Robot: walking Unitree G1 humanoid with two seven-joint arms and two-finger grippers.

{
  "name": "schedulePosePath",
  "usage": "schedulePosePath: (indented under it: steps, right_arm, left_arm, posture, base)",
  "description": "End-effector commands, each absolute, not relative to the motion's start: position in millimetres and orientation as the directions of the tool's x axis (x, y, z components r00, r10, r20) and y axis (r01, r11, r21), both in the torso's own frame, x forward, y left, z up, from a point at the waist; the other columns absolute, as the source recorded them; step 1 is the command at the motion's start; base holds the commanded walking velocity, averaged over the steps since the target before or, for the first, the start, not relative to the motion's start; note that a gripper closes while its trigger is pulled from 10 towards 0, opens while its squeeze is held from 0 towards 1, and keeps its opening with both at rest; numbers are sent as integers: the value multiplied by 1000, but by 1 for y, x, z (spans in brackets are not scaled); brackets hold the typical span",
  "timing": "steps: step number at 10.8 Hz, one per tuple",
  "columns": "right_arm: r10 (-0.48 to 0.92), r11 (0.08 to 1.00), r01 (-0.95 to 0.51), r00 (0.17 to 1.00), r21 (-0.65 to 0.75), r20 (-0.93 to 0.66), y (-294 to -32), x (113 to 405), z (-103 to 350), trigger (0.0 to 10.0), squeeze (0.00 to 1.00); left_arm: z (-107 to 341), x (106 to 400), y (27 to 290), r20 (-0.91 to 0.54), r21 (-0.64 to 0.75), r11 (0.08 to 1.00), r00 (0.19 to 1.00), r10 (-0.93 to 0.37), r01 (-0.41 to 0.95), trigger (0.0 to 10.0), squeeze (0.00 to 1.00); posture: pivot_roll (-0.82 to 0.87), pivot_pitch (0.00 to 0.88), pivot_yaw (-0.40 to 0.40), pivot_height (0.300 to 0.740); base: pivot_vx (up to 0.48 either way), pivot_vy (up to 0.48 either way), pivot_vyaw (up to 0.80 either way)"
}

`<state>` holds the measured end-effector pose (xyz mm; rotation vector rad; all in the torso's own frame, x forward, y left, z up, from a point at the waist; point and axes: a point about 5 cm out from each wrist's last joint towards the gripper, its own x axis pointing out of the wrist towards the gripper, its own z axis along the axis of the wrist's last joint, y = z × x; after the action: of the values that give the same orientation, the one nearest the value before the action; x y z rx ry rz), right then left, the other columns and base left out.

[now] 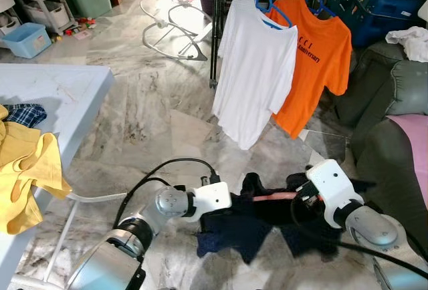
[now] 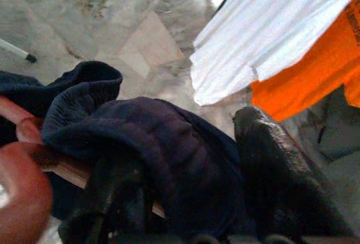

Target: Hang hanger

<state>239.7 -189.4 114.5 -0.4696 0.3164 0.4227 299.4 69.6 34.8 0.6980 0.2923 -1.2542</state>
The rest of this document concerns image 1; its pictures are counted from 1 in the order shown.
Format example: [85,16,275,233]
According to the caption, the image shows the reddish pink plastic hanger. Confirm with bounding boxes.
[254,193,298,202]

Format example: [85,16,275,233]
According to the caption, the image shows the navy blue garment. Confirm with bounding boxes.
[196,172,375,264]

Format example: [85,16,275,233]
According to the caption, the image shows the yellow shirt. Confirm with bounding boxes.
[0,105,72,236]

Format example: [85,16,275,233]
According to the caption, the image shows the dark green leather sofa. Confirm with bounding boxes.
[334,39,428,257]

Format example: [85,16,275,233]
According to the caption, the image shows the pink cushion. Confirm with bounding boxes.
[388,114,428,190]

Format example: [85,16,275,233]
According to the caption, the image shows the orange t-shirt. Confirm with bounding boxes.
[271,0,353,139]

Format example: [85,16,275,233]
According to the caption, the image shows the white t-shirt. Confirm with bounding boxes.
[212,0,300,150]

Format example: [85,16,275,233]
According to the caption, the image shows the crumpled white cloth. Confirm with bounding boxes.
[386,26,428,63]

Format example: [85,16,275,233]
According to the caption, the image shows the black metal drying rack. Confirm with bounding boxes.
[209,0,348,89]

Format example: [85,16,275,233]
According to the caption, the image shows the dark blue suitcase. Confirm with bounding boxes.
[326,0,428,49]

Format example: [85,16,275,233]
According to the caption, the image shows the white folding table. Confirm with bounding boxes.
[0,63,115,284]

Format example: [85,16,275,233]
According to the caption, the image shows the blue plaid shirt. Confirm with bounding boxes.
[3,103,49,129]

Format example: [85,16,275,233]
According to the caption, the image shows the light blue plastic bin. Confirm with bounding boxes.
[0,23,52,59]

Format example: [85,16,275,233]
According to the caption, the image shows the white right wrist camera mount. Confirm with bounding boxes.
[306,159,365,229]

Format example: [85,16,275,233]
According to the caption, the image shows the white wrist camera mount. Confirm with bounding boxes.
[306,159,365,229]
[193,182,233,221]

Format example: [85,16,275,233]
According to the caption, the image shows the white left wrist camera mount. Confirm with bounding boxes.
[193,182,233,221]

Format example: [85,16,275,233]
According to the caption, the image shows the short black left arm cable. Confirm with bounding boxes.
[120,176,176,204]

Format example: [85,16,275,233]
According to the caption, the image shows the white metal baby bouncer frame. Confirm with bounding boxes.
[140,0,208,62]

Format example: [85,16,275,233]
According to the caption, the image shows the white metal table leg frame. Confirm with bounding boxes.
[7,190,128,287]

